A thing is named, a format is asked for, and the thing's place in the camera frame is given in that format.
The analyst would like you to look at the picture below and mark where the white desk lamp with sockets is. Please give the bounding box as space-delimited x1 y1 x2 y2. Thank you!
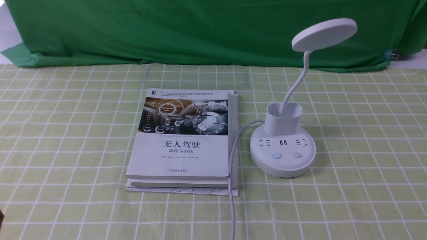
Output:
250 18 358 179

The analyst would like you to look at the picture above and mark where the top white driverless-car book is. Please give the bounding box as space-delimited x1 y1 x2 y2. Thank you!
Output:
126 88 230 180

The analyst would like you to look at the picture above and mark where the bottom white book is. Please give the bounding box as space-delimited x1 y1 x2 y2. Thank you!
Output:
126 92 239 197

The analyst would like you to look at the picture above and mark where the green backdrop cloth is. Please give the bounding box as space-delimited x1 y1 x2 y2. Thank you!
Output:
1 0 426 72

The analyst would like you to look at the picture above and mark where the middle white book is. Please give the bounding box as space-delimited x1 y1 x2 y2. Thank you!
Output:
130 90 236 189

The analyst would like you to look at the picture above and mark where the green checkered tablecloth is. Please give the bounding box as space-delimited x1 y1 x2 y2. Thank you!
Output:
0 64 427 240

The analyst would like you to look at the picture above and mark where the teal binder clip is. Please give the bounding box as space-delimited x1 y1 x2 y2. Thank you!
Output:
382 50 399 62

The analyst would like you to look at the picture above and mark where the white lamp power cable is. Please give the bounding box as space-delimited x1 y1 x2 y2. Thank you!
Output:
228 120 266 240

